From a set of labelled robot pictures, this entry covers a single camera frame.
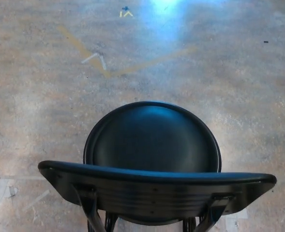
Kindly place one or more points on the black padded chair backrest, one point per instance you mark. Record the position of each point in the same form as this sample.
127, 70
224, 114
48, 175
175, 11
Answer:
156, 191

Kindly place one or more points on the black metal chair frame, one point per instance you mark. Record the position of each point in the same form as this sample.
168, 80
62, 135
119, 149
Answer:
90, 210

